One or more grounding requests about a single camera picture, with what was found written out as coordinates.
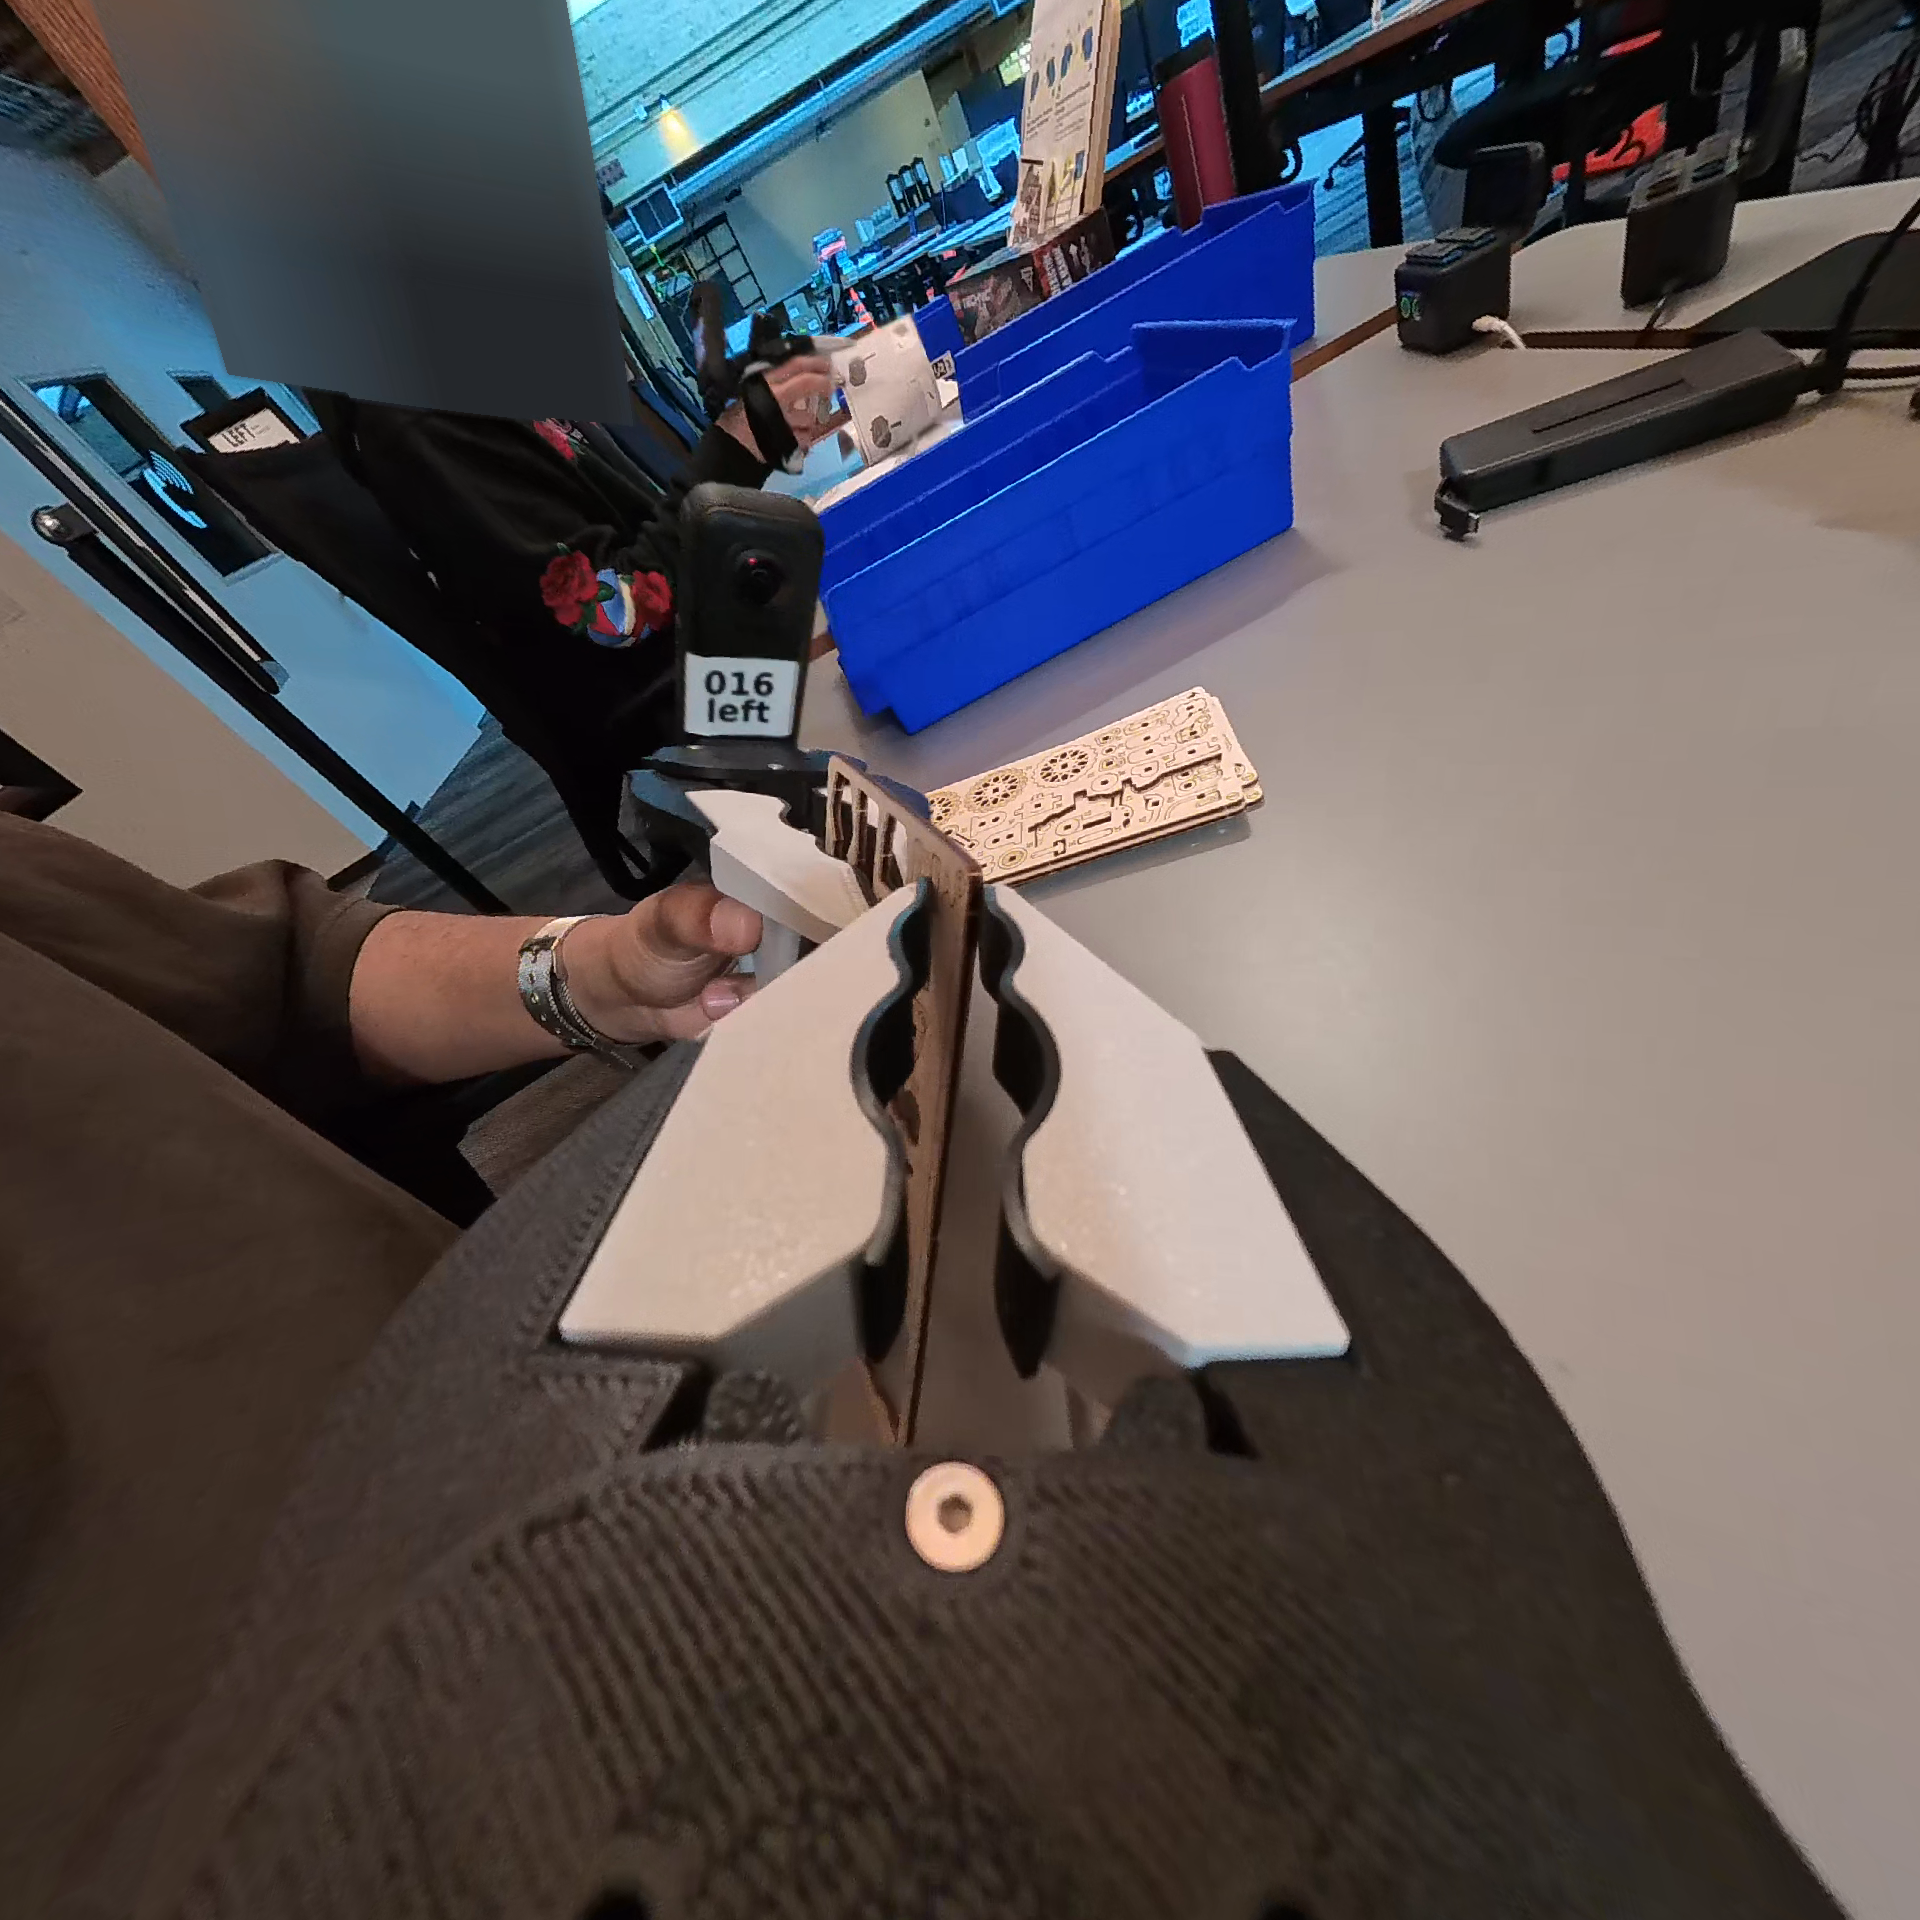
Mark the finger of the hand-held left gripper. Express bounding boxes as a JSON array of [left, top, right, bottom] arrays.
[[684, 788, 891, 980]]

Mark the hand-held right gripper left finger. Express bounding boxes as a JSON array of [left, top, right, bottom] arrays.
[[557, 883, 941, 1446]]

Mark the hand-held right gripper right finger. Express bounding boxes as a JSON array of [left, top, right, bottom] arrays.
[[974, 883, 1356, 1446]]

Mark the laser-cut wooden puzzle sheet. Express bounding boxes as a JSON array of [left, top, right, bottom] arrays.
[[823, 756, 987, 1448]]

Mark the person's left forearm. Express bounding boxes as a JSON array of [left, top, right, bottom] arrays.
[[0, 818, 603, 1247]]

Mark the grey desk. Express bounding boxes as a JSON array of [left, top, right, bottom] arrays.
[[808, 180, 1920, 1920]]

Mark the person's left hand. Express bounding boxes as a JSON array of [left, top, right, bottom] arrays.
[[588, 887, 766, 1050]]

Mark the white cardboard piece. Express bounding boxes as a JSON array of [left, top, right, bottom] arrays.
[[833, 323, 947, 461]]

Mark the blue plastic bin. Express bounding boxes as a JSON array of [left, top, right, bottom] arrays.
[[817, 321, 1294, 738], [914, 180, 1321, 423]]

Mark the stack of wooden puzzle sheets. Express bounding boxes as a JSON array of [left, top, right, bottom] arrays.
[[924, 686, 1267, 883]]

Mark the dark printed puzzle box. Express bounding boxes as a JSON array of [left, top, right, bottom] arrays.
[[950, 210, 1120, 346]]

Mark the standing instruction booklet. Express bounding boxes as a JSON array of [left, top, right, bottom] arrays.
[[1008, 0, 1124, 248]]

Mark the dark red bottle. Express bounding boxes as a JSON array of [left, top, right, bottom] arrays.
[[1154, 43, 1240, 227]]

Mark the small black charger box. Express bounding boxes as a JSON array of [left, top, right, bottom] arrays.
[[1394, 227, 1517, 357]]

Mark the long flat black device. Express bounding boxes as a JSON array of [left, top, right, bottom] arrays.
[[1437, 328, 1810, 541]]

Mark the black box device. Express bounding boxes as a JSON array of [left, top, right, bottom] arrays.
[[1621, 144, 1743, 308]]

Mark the black office chair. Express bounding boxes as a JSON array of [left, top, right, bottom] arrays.
[[1433, 0, 1823, 197]]

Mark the silver wrist bracelet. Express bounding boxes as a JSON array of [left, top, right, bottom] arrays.
[[517, 916, 646, 1073]]

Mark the black cable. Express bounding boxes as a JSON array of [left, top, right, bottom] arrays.
[[1801, 194, 1920, 396]]

